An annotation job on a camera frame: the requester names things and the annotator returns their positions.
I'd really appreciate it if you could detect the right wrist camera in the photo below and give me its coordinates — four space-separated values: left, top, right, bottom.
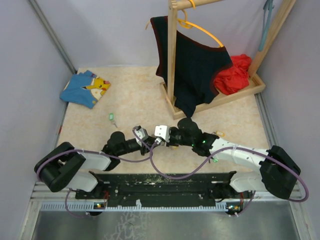
154 125 170 146

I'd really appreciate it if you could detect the dark navy tank top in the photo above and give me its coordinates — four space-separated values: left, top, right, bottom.
149 16 234 119

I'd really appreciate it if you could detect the large keyring with keys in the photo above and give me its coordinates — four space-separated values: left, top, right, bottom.
160 141 179 150

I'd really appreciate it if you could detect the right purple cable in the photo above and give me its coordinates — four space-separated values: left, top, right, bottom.
149 139 310 217

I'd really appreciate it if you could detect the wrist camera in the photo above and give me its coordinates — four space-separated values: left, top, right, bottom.
132 125 149 143
154 125 170 146

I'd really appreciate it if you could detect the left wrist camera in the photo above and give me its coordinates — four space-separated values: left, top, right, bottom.
132 125 149 143

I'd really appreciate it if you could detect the purple cable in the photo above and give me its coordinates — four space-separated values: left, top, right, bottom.
149 139 310 217
36 126 153 219

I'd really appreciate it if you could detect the yellow clothes hanger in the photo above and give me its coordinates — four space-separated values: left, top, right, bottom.
145 0 225 48

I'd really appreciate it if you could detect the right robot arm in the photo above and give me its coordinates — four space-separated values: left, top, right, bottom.
164 118 301 200

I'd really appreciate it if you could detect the red crumpled cloth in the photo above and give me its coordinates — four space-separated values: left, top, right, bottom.
213 54 252 95

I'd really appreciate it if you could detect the green tag key left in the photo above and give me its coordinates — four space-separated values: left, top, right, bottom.
108 113 118 128

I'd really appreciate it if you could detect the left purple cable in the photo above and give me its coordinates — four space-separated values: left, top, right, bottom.
36 126 153 219

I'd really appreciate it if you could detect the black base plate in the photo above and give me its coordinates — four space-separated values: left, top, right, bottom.
75 171 253 208

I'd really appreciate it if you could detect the blue clothes hanger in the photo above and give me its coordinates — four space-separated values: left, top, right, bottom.
258 0 274 52

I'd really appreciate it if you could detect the wooden clothes rack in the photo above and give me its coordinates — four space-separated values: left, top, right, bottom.
160 0 296 120

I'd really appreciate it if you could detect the blue pikachu shirt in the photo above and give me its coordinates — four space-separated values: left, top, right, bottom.
59 70 111 109

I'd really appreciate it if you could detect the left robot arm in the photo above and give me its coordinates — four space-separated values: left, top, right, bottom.
34 128 156 199

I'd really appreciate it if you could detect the yellow tag key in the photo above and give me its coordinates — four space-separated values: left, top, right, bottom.
212 130 225 138

